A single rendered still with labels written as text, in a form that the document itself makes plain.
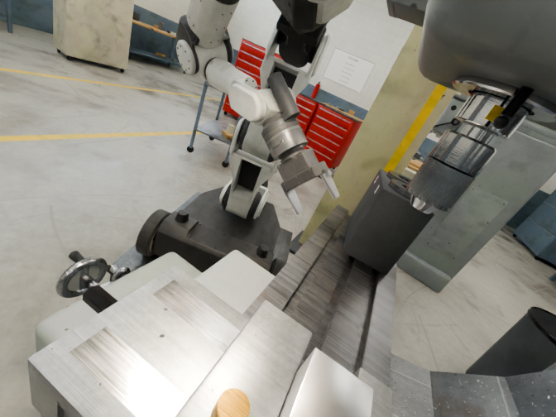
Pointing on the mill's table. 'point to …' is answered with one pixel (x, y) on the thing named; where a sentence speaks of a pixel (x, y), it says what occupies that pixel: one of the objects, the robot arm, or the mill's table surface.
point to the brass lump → (232, 405)
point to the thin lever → (512, 107)
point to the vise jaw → (255, 365)
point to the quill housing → (491, 44)
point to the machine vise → (146, 354)
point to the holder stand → (384, 222)
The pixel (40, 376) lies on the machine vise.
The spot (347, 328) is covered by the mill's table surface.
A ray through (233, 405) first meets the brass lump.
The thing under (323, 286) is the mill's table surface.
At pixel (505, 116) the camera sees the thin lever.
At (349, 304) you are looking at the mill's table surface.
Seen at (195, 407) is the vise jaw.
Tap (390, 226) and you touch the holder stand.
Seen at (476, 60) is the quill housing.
